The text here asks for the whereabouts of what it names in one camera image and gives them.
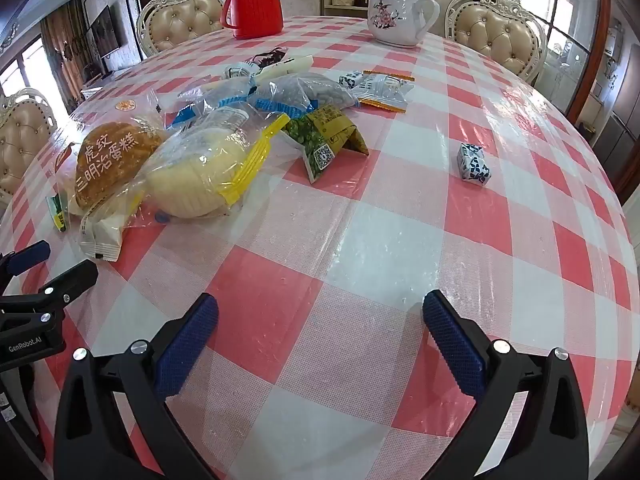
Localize yellow striped cake packet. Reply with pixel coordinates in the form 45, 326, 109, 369
132, 107, 292, 221

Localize clear bag grey snacks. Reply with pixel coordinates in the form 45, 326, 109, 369
250, 72, 361, 113

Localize white floral teapot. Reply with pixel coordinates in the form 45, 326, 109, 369
365, 0, 441, 47

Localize wall television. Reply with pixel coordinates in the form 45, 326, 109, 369
90, 4, 121, 68

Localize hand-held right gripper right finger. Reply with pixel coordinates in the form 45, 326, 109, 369
421, 290, 588, 480

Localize red thermos jug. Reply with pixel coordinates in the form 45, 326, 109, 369
220, 0, 285, 40

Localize dark snack packet near thermos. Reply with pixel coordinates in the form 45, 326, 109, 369
247, 46, 288, 68

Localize brown curtain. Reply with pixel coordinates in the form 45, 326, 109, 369
40, 7, 96, 111

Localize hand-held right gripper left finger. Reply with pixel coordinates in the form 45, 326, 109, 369
54, 292, 221, 480

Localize white stick snack packet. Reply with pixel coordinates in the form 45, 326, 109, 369
252, 55, 313, 81

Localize glass panel door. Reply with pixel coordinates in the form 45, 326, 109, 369
545, 0, 616, 116

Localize small green packet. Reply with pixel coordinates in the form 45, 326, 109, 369
46, 192, 70, 233

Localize orange trimmed snack packet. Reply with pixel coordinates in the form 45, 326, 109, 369
350, 70, 417, 112

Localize green pea snack packet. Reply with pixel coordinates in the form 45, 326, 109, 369
282, 106, 371, 184

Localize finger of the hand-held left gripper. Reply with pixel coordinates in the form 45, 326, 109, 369
0, 259, 99, 318
0, 240, 52, 291

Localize red white checkered tablecloth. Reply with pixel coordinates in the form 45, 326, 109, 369
0, 14, 636, 480

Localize brown striped cake packet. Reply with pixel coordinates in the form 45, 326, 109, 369
54, 89, 168, 221

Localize beige tufted dining chair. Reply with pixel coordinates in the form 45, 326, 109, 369
0, 87, 57, 211
136, 0, 228, 58
444, 0, 548, 86

